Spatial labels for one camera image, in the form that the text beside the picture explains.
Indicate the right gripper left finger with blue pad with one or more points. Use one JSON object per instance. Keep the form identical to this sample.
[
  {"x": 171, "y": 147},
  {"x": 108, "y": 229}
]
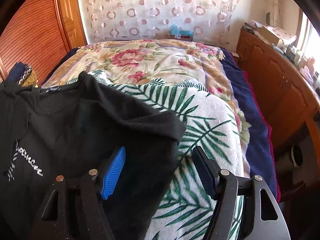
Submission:
[{"x": 73, "y": 207}]

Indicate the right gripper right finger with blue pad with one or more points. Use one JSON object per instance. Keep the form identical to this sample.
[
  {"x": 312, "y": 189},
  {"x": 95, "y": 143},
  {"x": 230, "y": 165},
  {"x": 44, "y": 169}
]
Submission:
[{"x": 261, "y": 216}]

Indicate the black t-shirt white print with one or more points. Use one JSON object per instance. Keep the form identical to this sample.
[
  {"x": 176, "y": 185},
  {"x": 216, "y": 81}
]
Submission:
[{"x": 69, "y": 130}]

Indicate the folded navy clothes stack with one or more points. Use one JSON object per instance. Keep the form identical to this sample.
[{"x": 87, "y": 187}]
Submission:
[{"x": 23, "y": 75}]

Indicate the palm leaf print blanket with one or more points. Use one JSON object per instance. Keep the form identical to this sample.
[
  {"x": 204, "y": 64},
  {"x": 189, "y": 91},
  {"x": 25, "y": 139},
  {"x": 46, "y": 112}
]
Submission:
[{"x": 185, "y": 210}]

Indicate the navy blue bed sheet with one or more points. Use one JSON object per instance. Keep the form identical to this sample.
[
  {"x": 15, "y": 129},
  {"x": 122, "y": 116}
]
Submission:
[{"x": 259, "y": 153}]

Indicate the floral quilt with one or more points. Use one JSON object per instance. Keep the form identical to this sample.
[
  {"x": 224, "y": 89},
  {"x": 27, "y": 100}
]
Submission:
[{"x": 138, "y": 62}]

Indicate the long wooden cabinet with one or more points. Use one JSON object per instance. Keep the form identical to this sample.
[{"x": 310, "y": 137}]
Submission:
[{"x": 285, "y": 99}]

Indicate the pink item on cabinet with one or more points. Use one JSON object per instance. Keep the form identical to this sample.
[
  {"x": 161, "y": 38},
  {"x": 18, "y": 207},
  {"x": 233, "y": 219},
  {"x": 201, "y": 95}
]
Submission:
[{"x": 307, "y": 71}]

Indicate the light blue toy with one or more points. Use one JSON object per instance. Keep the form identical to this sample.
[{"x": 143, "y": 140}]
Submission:
[{"x": 183, "y": 35}]

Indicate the cardboard box with floral paper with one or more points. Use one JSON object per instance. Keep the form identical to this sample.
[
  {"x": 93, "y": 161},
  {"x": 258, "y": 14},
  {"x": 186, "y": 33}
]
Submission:
[{"x": 276, "y": 35}]

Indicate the wooden louvered wardrobe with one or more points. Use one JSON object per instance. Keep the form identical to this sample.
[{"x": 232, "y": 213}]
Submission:
[{"x": 41, "y": 33}]

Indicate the circle pattern sheer curtain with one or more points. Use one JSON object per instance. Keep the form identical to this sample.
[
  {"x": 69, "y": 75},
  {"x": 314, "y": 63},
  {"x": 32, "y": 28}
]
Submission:
[{"x": 104, "y": 20}]

